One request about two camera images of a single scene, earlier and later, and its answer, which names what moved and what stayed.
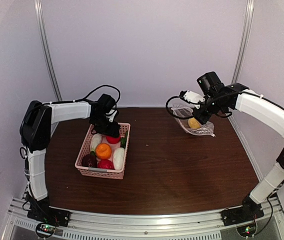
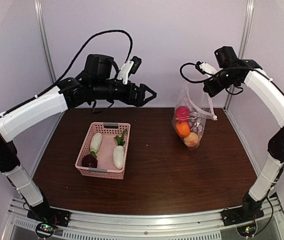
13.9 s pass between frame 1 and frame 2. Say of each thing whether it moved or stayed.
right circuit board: stayed
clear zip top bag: moved
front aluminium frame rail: stayed
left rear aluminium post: stayed
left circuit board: stayed
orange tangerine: moved
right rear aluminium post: stayed
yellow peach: moved
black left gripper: moved
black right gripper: moved
